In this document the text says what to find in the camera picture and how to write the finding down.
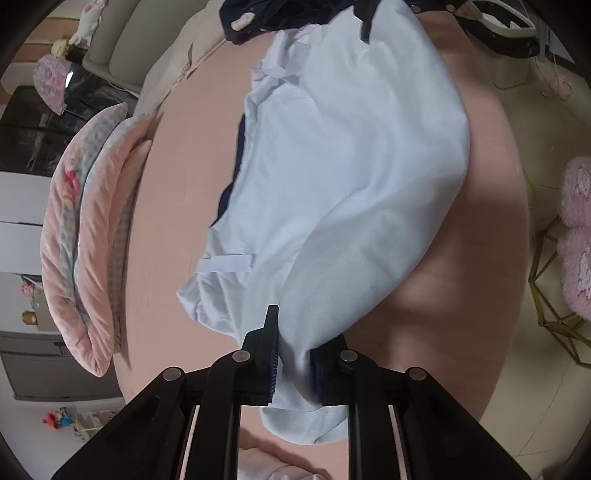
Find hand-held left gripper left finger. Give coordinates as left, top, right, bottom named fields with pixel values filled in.
left=51, top=305, right=281, bottom=480

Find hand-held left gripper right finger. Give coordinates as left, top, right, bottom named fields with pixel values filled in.
left=309, top=332, right=532, bottom=480

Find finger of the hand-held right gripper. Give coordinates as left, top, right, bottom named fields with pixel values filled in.
left=355, top=0, right=462, bottom=44

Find navy blue pants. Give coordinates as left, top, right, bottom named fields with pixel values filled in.
left=218, top=0, right=384, bottom=45

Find white shirt with navy trim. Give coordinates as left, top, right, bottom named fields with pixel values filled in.
left=176, top=0, right=472, bottom=446

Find trash bin with black bag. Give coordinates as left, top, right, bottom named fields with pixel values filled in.
left=455, top=0, right=541, bottom=89

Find white garment at left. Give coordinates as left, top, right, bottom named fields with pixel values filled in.
left=238, top=445, right=331, bottom=480

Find small pink charm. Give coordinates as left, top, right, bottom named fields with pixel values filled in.
left=541, top=74, right=574, bottom=100

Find white shelf rack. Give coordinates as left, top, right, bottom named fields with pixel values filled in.
left=71, top=408, right=122, bottom=443

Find grey door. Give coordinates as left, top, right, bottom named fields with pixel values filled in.
left=0, top=331, right=123, bottom=401

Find red and blue plush toys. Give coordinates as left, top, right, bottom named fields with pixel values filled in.
left=42, top=407, right=75, bottom=431

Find pink patterned quilt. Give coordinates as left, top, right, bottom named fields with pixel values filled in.
left=41, top=102, right=155, bottom=378

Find pink fluffy cushion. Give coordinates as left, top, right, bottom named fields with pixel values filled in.
left=556, top=226, right=591, bottom=315
left=558, top=157, right=591, bottom=228

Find beige checked pillow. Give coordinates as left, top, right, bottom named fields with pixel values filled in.
left=136, top=7, right=228, bottom=114

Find white wardrobe door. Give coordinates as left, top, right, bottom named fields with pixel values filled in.
left=0, top=171, right=52, bottom=274

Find grey padded headboard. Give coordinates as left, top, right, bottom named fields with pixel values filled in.
left=82, top=0, right=209, bottom=99

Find white rabbit plush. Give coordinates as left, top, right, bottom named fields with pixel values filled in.
left=69, top=0, right=109, bottom=46

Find dark glass wardrobe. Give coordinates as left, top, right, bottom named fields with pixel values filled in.
left=0, top=58, right=141, bottom=177

